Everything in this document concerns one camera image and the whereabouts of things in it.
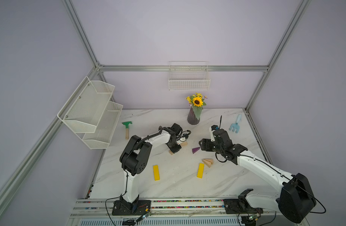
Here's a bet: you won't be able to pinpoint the two-tier white mesh shelf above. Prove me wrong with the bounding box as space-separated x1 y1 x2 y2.
57 77 123 149

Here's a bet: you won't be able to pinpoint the yellow rectangular block left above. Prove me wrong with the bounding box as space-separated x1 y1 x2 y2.
153 165 160 181

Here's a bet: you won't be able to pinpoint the white wire wall basket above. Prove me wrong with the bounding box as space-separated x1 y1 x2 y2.
168 61 211 91

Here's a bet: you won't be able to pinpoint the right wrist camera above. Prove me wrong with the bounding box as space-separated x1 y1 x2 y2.
210 125 220 142

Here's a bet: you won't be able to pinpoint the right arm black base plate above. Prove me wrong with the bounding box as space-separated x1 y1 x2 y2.
223 198 263 214

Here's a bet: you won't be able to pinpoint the sunflower bouquet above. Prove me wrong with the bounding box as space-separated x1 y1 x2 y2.
186 93 207 120

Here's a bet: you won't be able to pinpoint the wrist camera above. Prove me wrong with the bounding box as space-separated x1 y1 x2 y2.
210 125 220 142
178 130 191 142

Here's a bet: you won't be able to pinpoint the aluminium frame profiles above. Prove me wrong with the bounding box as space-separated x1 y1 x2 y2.
0 0 312 226

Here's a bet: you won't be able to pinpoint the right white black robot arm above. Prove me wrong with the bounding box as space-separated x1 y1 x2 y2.
199 129 316 224

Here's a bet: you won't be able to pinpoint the yellow rectangular block right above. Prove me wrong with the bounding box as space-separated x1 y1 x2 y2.
197 163 205 179

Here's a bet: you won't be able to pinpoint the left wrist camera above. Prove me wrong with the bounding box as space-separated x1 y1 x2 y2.
178 130 191 142

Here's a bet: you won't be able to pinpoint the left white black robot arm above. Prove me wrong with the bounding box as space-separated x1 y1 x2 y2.
119 123 191 203

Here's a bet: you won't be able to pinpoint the yellow rectangular block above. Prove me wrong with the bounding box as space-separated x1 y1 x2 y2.
153 165 160 181
197 163 205 179

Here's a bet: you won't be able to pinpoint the wooden triangle block front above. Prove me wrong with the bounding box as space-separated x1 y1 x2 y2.
202 159 212 168

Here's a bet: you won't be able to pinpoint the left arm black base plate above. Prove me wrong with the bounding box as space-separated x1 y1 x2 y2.
111 200 151 216

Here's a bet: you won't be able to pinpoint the dark ribbed vase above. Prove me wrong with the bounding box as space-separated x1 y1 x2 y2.
187 107 200 125

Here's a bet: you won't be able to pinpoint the light blue toy rake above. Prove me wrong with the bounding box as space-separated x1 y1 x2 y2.
229 114 242 133

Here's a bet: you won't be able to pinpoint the wooden triangle block back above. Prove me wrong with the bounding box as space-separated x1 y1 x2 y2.
202 159 213 164

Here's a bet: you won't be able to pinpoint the purple triangular block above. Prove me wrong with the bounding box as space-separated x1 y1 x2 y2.
192 147 200 154

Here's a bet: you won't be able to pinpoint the aluminium mounting rail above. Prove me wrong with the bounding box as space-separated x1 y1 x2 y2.
68 195 303 219

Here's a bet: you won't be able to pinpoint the green toy hoe wooden handle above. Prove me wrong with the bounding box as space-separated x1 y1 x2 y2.
122 121 132 140

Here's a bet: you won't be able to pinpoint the wooden triangle block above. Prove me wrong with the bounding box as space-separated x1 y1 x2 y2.
202 159 213 164
202 159 212 168

